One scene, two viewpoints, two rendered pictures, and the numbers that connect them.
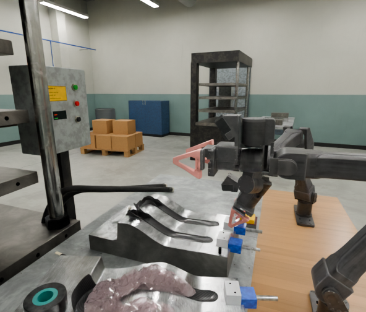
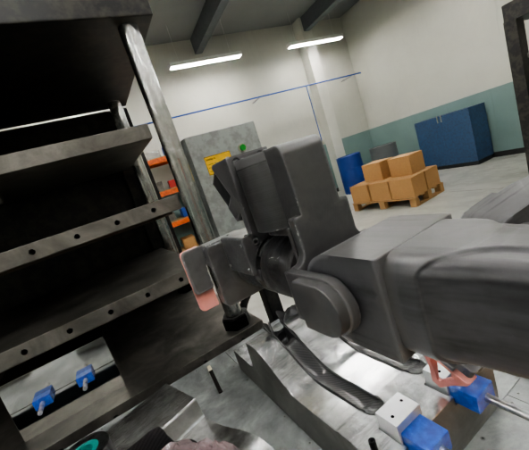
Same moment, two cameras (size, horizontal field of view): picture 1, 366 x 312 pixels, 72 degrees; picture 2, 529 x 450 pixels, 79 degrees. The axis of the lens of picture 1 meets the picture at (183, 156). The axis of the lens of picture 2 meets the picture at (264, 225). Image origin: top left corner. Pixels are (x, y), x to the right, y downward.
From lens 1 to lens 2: 0.49 m
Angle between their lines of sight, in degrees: 42
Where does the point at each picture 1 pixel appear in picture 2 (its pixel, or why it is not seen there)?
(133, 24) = (405, 12)
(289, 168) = (321, 311)
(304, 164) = (379, 301)
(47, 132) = (196, 216)
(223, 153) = (231, 253)
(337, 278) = not seen: outside the picture
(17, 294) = not seen: hidden behind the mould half
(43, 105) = (184, 186)
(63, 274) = (144, 416)
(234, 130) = (234, 197)
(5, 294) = not seen: hidden behind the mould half
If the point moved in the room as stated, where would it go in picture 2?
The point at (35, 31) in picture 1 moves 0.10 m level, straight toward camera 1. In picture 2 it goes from (155, 103) to (137, 99)
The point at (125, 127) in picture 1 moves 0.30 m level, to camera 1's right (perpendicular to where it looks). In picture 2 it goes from (407, 165) to (428, 160)
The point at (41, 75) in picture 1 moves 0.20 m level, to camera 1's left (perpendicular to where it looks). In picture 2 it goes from (172, 152) to (143, 167)
